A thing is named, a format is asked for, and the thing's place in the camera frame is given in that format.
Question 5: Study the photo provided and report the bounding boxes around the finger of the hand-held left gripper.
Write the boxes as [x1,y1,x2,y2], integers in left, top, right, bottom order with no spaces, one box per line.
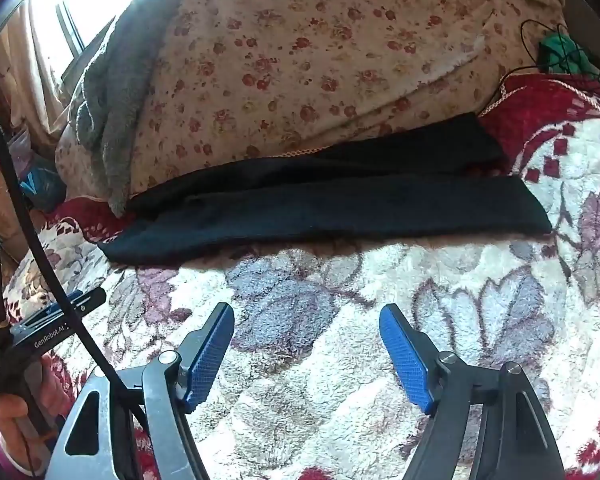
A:
[67,287,107,317]

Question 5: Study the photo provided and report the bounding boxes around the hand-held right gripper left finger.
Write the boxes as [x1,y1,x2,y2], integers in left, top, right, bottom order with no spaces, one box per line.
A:
[45,302,236,480]

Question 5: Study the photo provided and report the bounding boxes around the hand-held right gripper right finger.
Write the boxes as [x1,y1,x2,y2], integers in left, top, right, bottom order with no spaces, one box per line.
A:
[378,303,566,480]

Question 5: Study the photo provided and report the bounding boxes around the black pants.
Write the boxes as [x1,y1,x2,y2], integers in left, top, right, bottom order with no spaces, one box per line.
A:
[97,111,553,267]

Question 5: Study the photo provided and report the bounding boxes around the person's left hand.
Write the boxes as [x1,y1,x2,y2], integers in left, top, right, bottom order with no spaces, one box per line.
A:
[0,352,73,461]

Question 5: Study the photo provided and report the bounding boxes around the red white printed blanket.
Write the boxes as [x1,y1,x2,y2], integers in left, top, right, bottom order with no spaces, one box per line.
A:
[2,75,600,480]

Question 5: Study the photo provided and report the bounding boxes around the blue plastic bag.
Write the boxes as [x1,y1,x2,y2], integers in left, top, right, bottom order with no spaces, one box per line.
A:
[17,160,66,211]

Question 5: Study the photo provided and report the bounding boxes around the grey fleece blanket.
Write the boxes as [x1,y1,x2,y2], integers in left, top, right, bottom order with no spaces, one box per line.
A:
[70,0,181,218]

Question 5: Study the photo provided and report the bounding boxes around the beige curtain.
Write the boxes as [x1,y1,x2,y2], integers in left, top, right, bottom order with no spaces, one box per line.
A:
[0,0,86,126]

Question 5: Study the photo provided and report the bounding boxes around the bright window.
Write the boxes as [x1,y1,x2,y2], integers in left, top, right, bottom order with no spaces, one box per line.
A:
[30,0,171,61]

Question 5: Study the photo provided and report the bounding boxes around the beige floral quilt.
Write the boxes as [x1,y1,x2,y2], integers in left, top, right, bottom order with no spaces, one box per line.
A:
[55,0,568,206]

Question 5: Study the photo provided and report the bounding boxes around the green cloth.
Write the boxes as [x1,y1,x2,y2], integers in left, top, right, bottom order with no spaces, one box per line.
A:
[537,35,588,73]

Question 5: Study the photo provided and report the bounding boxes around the thick black cable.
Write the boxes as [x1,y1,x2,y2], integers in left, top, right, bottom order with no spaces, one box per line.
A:
[0,104,151,431]

